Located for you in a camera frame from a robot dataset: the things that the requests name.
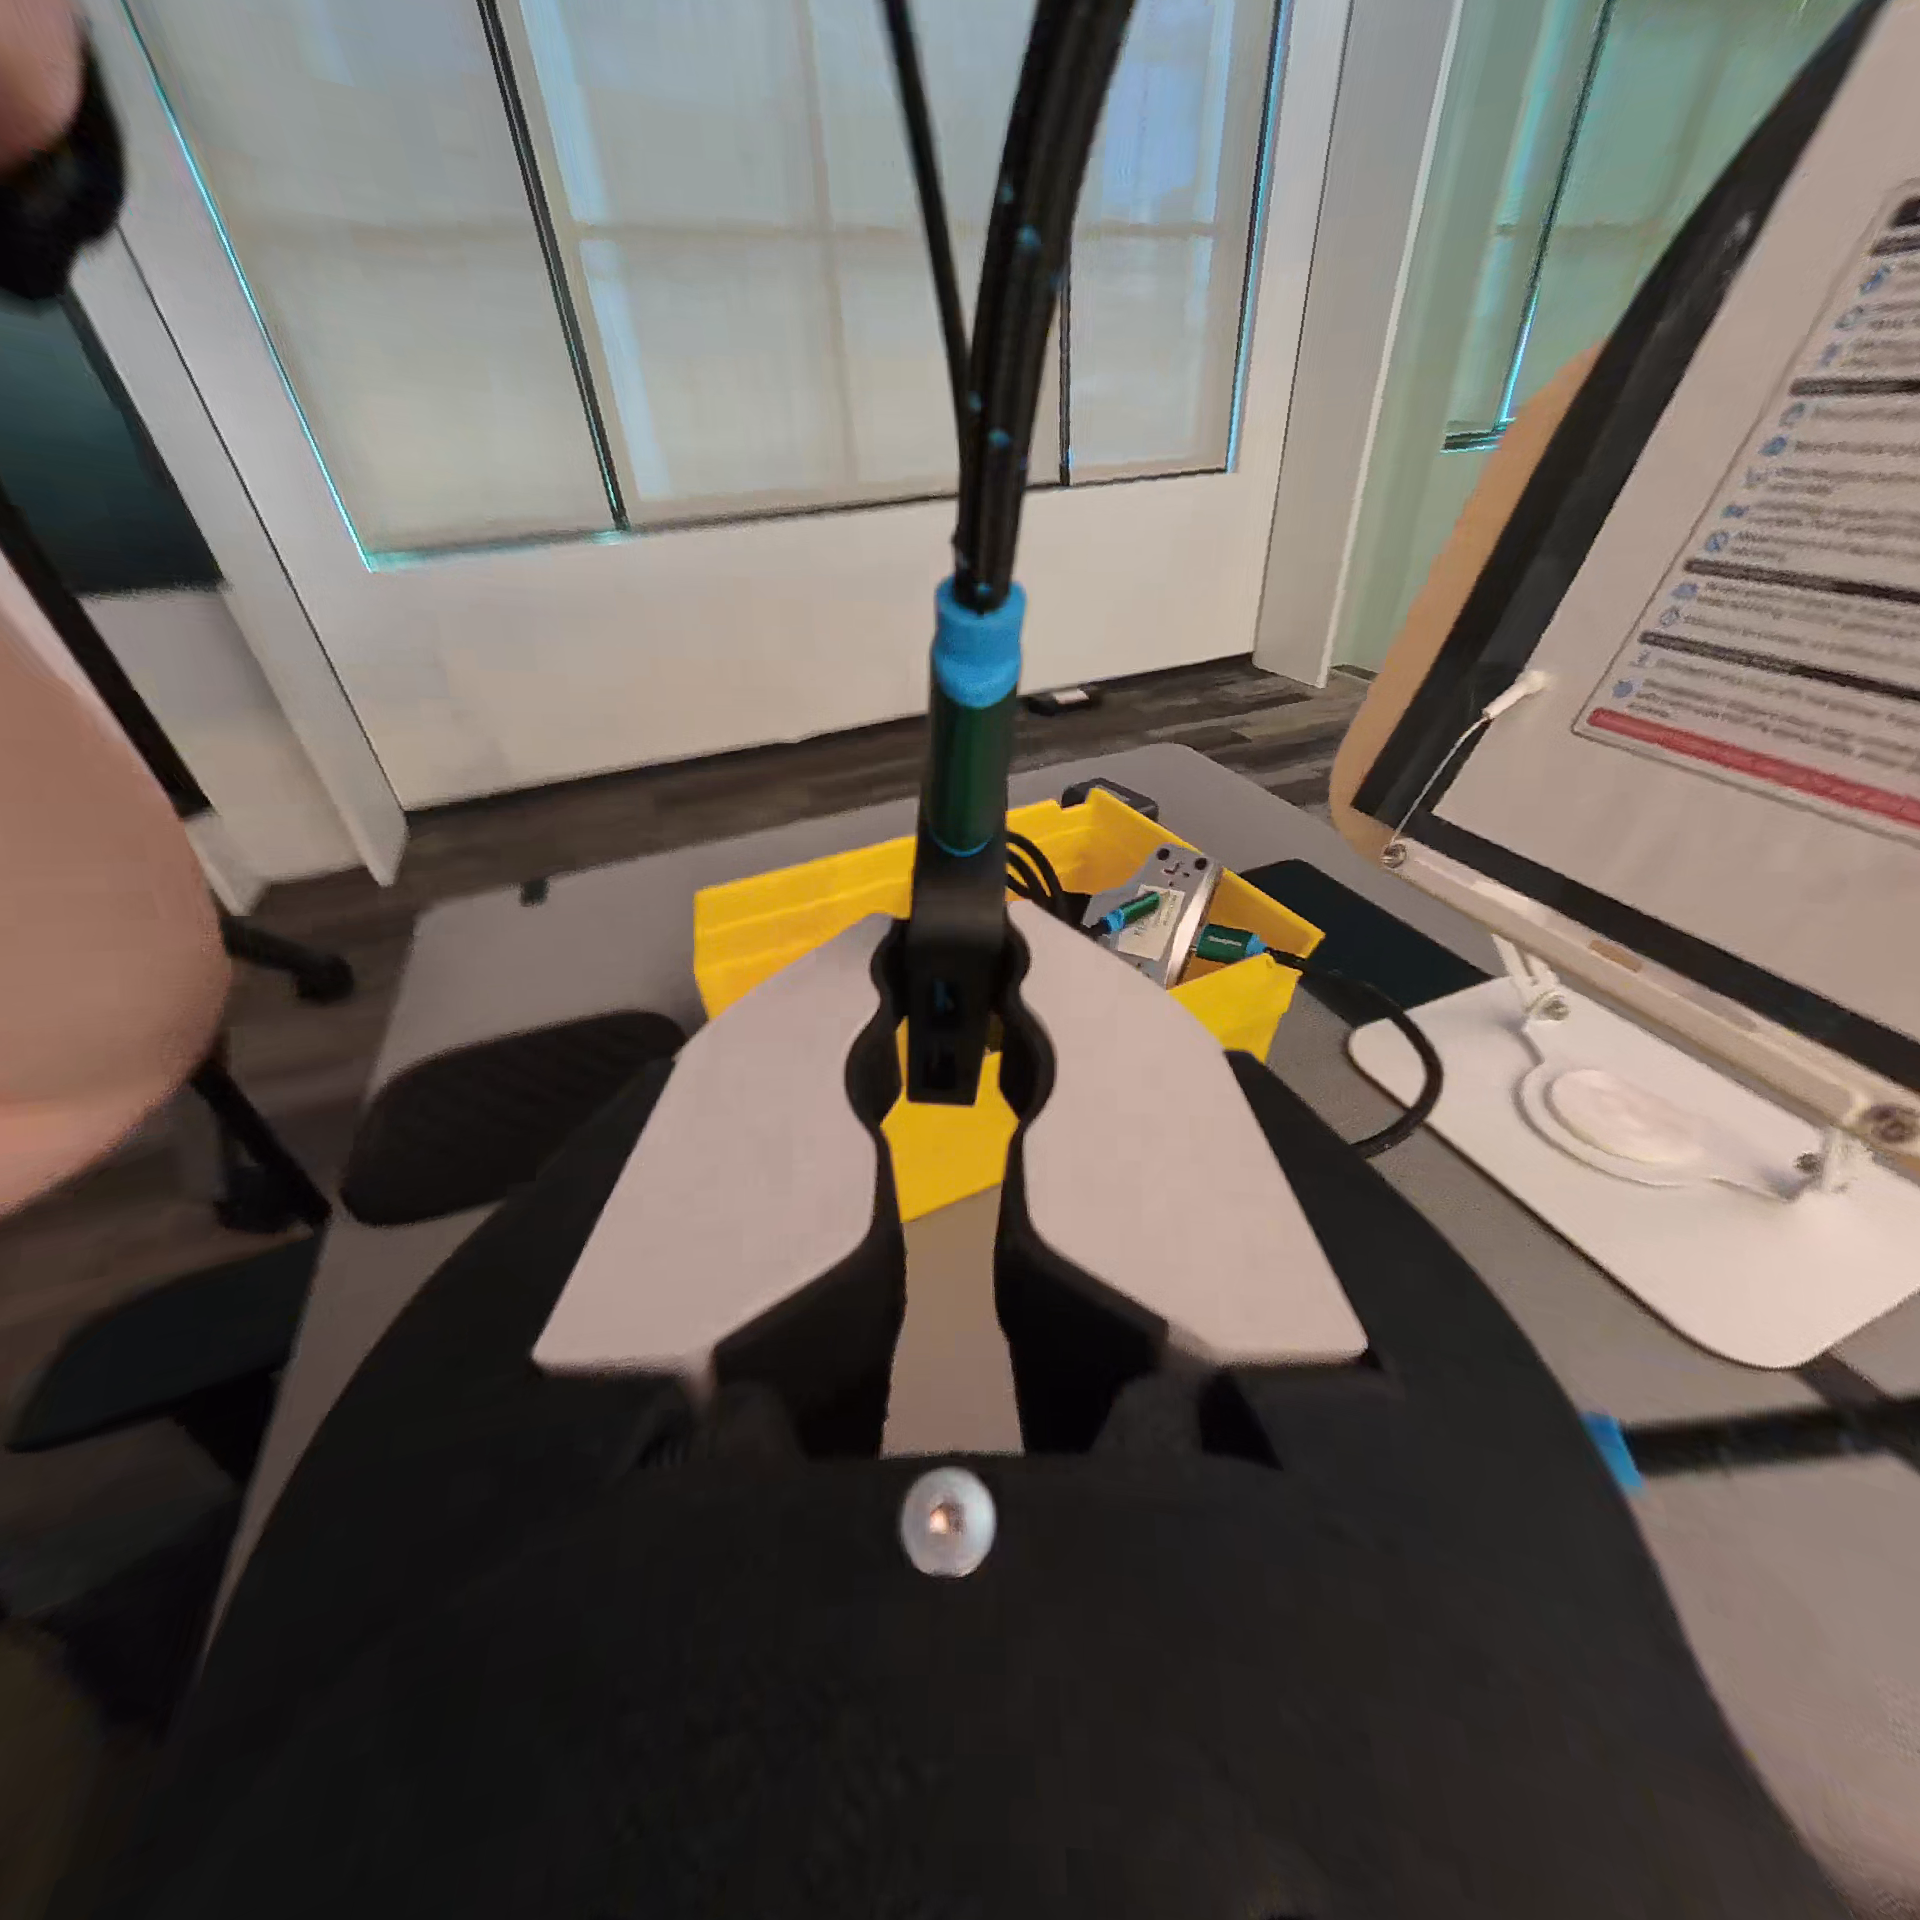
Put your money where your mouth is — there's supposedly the yellow plastic storage bin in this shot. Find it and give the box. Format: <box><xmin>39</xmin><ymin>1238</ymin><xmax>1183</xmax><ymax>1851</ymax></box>
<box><xmin>692</xmin><ymin>787</ymin><xmax>1328</xmax><ymax>1220</ymax></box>

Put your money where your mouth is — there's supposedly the black table pad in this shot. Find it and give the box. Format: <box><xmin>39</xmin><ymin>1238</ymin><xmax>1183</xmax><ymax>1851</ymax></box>
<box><xmin>1241</xmin><ymin>859</ymin><xmax>1488</xmax><ymax>1010</ymax></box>

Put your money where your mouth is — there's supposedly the white framed glass window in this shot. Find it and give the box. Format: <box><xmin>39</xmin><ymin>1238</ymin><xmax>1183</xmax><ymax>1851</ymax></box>
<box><xmin>74</xmin><ymin>0</ymin><xmax>1357</xmax><ymax>818</ymax></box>

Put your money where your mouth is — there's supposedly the thin black cable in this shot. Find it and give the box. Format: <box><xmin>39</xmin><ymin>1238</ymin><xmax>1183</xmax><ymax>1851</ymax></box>
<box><xmin>1273</xmin><ymin>945</ymin><xmax>1447</xmax><ymax>1159</ymax></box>

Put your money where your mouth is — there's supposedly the black plug braided cable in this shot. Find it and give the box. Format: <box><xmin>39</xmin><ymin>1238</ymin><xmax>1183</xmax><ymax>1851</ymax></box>
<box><xmin>1001</xmin><ymin>829</ymin><xmax>1085</xmax><ymax>923</ymax></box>

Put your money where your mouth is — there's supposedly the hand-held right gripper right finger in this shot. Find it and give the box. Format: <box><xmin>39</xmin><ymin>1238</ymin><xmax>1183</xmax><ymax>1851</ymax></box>
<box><xmin>992</xmin><ymin>900</ymin><xmax>1370</xmax><ymax>1452</ymax></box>

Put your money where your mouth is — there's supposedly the person's left forearm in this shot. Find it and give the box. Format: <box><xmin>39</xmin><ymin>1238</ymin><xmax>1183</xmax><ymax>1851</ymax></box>
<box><xmin>0</xmin><ymin>577</ymin><xmax>238</xmax><ymax>1220</ymax></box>

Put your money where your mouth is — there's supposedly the instruction sign on white stand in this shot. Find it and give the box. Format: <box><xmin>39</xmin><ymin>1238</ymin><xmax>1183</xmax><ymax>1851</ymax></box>
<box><xmin>1327</xmin><ymin>0</ymin><xmax>1920</xmax><ymax>1374</ymax></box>

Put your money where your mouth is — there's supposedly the black mesh office chair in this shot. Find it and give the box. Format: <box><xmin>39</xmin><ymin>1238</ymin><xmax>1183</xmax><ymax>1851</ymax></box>
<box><xmin>343</xmin><ymin>1010</ymin><xmax>694</xmax><ymax>1228</ymax></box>

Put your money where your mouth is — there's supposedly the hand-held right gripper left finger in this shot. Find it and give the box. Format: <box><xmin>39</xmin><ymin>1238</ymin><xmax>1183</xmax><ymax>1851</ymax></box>
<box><xmin>532</xmin><ymin>915</ymin><xmax>911</xmax><ymax>1451</ymax></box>

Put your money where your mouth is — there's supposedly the silver hdmi adapter box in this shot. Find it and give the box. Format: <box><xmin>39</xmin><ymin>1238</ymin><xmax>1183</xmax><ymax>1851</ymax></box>
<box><xmin>1112</xmin><ymin>842</ymin><xmax>1226</xmax><ymax>989</ymax></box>

